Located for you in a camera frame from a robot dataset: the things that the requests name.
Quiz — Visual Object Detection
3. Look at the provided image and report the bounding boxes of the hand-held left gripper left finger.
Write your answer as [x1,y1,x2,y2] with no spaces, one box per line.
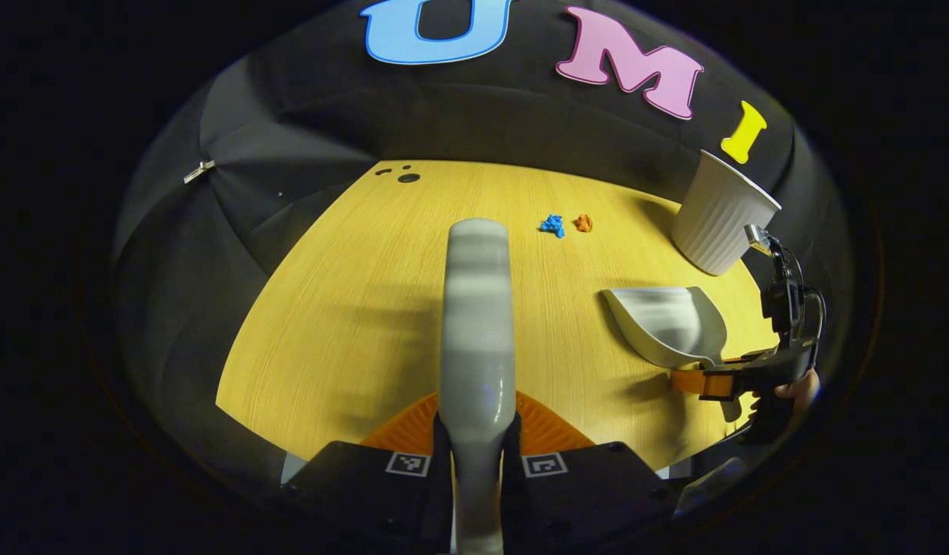
[280,392,453,555]

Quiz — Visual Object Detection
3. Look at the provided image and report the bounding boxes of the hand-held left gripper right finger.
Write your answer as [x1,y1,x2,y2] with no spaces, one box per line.
[501,390,679,555]

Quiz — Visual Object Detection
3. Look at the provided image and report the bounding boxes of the white dustpan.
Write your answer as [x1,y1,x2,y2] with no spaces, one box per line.
[601,286,745,423]

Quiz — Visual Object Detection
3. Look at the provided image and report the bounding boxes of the white ribbed garbage bin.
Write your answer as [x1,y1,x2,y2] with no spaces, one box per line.
[671,150,782,277]

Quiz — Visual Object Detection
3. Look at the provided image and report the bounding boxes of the small white broom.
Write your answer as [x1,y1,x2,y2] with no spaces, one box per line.
[438,217,519,555]

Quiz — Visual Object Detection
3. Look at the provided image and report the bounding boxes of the wooden desktop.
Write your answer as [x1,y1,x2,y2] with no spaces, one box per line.
[216,160,779,473]

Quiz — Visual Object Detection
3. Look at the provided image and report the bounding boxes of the black backdrop cloth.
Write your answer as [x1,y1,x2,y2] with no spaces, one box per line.
[112,0,856,510]

